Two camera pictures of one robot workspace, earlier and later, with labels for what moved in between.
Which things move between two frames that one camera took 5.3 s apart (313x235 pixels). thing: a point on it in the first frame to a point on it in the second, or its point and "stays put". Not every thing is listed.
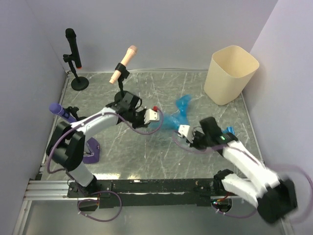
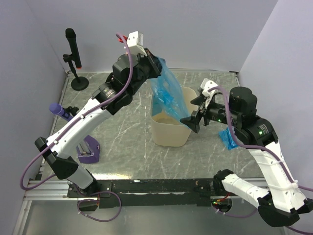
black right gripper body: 200,141 to 216,112
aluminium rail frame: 43,190 stays put
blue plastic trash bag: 171,121 to 166,94
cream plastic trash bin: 230,70 to 167,131
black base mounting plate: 144,194 stays put
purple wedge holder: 94,146 stays put
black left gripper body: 137,118 to 146,72
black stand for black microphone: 78,83 stays put
